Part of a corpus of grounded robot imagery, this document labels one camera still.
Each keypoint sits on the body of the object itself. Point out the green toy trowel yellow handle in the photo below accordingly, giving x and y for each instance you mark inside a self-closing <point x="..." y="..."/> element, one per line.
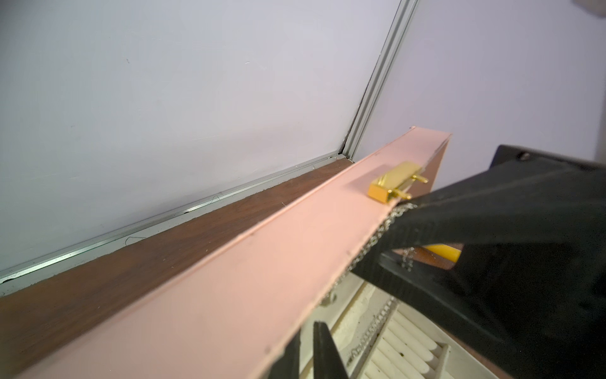
<point x="447" y="252"/>

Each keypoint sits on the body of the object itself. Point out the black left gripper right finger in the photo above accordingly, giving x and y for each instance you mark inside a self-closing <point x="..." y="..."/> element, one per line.
<point x="327" y="363"/>

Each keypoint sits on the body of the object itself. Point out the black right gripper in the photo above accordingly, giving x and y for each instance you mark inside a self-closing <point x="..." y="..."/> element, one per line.
<point x="528" y="290"/>

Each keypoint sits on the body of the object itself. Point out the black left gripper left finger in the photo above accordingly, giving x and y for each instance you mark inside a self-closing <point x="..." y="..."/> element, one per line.
<point x="287" y="367"/>

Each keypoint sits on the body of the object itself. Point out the pink jewelry box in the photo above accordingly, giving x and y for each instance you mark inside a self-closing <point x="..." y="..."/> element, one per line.
<point x="232" y="313"/>

